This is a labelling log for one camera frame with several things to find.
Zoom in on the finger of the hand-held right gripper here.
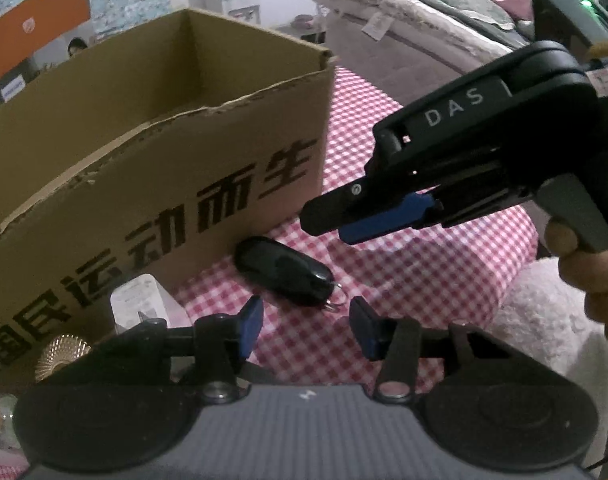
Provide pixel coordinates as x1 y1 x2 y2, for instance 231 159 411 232
301 180 409 236
339 194 443 246

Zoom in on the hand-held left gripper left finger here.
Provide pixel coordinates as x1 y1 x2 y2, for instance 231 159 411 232
114 295 265 406

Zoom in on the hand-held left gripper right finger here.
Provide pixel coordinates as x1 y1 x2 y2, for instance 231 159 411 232
350 297 490 406

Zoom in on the black key fob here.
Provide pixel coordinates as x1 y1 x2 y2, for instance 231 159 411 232
234 236 347 313

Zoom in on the small white bottle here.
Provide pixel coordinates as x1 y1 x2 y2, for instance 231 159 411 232
110 274 192 336

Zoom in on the brown cardboard box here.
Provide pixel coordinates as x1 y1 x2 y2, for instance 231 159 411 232
0 7 337 396

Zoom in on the person's right hand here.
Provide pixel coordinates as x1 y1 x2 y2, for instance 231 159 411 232
544 221 608 323

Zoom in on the pink checkered tablecloth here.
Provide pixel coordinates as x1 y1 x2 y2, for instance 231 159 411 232
176 65 540 396

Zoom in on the white fleece blanket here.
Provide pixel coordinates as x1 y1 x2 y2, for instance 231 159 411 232
309 0 515 56

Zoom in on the gold-lidded cosmetic jar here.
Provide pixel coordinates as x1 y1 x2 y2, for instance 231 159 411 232
34 334 92 383

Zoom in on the white water dispenser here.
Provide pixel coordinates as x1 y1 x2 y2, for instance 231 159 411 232
199 0 262 26

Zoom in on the orange appliance carton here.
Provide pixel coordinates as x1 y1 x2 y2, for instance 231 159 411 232
0 0 92 106

